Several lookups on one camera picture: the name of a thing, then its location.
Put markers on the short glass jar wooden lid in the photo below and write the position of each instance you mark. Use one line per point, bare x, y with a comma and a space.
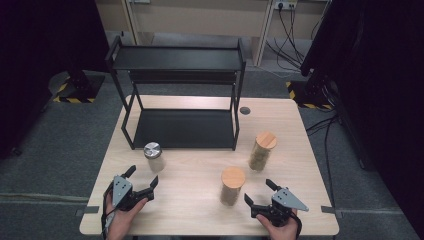
232, 181

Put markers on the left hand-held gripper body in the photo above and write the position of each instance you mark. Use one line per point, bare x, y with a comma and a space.
120, 190

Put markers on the person's left hand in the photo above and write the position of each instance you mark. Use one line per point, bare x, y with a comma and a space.
121, 223

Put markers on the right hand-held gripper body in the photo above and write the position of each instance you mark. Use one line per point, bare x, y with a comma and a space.
286, 201

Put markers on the tall glass jar wooden lid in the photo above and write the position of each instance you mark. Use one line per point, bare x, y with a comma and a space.
263, 150

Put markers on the black metal shelf rack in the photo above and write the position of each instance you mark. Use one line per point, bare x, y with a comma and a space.
183, 128

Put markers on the person's right hand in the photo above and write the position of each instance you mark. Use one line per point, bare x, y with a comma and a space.
283, 233

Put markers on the white furniture leg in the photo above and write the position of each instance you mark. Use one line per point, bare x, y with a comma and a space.
265, 33
131, 20

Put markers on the dark curtain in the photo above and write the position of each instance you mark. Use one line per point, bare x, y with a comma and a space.
380, 83
40, 50

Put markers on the white wall power socket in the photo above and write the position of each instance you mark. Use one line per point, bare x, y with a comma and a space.
285, 4

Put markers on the dark round table grommet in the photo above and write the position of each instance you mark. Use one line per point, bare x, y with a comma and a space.
245, 110

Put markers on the grey tape strip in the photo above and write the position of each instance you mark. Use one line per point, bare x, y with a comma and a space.
88, 210
330, 211

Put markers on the black stand base striped edge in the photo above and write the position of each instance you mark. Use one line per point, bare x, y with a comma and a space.
308, 96
80, 90

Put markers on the glass jar with metal lid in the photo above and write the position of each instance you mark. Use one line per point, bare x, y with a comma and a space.
154, 156

